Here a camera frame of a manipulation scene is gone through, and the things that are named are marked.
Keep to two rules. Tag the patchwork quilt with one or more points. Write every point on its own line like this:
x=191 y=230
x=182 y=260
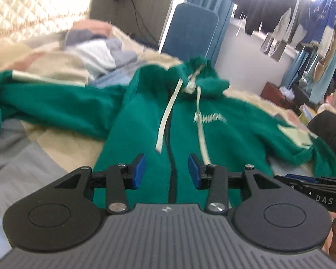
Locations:
x=44 y=56

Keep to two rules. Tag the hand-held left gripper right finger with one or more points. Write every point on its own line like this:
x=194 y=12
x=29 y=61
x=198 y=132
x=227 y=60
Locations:
x=193 y=171

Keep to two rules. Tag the hanging blue white jacket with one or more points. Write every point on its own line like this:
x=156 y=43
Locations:
x=320 y=19

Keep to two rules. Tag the hanging striped garment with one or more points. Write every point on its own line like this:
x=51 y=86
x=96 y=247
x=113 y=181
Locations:
x=273 y=47

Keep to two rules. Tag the hanging light blue garment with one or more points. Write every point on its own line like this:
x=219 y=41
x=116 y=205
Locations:
x=329 y=81

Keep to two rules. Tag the hanging black jacket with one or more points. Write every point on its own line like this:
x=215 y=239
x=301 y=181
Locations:
x=264 y=5

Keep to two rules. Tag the blue padded board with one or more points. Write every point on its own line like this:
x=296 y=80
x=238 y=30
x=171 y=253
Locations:
x=190 y=30

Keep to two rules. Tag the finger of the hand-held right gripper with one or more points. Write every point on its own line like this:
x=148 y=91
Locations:
x=299 y=177

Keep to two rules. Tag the black jacket on bed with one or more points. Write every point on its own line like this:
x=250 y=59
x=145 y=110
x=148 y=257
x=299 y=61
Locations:
x=331 y=134

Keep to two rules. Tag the green hoodie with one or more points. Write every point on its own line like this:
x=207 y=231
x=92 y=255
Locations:
x=226 y=134

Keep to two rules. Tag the clear plastic bag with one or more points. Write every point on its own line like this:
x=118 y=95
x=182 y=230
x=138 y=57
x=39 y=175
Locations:
x=286 y=92

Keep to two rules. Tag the cream quilted headboard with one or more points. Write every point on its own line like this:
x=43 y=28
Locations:
x=30 y=5

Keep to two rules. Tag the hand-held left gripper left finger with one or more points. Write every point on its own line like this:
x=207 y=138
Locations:
x=140 y=171

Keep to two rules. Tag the hanging grey jacket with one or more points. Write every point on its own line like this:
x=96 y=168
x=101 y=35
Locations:
x=288 y=28

